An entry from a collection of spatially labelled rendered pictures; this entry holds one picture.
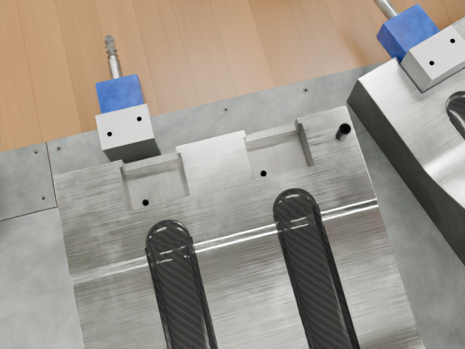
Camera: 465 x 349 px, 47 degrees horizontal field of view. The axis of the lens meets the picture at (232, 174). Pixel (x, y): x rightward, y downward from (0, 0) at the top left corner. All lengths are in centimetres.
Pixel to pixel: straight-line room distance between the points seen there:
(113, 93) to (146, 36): 10
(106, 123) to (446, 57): 32
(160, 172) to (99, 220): 7
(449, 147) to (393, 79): 8
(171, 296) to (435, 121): 29
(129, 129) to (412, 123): 27
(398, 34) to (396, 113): 8
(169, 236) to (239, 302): 8
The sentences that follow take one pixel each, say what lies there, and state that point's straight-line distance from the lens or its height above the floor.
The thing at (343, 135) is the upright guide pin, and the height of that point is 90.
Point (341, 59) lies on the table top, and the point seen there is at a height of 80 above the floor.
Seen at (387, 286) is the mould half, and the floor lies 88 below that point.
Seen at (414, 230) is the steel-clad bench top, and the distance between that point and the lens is 56.
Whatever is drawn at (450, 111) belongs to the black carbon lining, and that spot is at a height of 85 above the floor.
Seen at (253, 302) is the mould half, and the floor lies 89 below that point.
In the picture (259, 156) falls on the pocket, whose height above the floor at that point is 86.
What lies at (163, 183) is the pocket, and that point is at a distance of 48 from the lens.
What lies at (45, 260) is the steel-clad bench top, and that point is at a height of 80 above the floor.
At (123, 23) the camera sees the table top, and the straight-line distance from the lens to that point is 63.
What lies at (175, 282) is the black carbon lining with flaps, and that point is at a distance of 45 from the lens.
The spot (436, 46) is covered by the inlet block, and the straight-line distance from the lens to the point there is 54.
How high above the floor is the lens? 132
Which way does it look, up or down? 75 degrees down
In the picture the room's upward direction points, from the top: straight up
